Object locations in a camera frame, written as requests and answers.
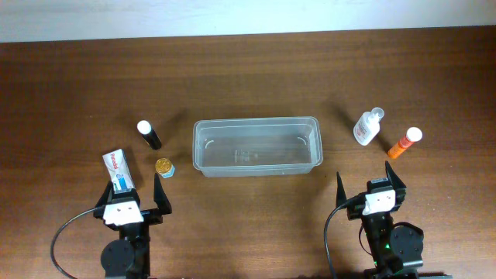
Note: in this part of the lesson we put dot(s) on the white medicine box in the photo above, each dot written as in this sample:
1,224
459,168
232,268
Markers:
118,170

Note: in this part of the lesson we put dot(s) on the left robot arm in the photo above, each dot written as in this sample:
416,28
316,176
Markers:
129,256

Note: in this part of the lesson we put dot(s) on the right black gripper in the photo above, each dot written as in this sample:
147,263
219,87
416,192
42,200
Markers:
379,184

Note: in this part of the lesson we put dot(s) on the clear plastic container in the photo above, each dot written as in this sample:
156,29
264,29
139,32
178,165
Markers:
257,146

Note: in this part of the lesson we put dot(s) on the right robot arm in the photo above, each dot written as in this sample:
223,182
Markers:
396,247

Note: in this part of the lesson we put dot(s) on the white spray bottle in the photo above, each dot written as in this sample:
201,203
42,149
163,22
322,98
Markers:
368,126

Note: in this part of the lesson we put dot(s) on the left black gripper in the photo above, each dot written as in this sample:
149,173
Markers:
153,213

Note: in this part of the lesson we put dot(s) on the small gold lid jar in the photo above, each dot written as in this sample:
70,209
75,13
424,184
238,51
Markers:
164,168

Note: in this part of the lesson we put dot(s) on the black bottle white cap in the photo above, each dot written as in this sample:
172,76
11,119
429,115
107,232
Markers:
149,134

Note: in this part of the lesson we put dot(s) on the orange tube white cap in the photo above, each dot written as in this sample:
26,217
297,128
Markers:
412,135

